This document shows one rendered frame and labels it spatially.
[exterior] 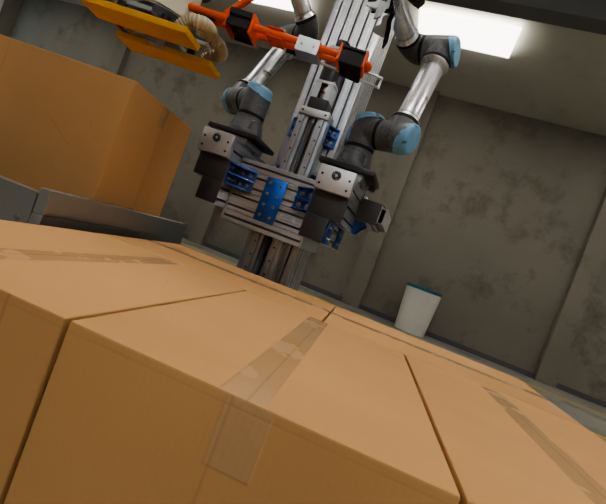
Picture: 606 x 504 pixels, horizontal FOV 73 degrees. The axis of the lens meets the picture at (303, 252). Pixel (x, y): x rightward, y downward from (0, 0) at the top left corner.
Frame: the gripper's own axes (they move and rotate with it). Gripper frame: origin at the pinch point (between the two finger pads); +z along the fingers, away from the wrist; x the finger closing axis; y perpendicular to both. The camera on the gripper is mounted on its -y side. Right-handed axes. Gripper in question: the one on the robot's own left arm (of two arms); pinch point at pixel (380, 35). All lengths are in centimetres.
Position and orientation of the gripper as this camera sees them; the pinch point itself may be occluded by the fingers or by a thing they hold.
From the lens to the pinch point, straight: 141.3
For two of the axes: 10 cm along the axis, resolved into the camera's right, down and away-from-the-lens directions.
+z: -3.5, 9.4, 0.2
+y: -8.7, -3.3, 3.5
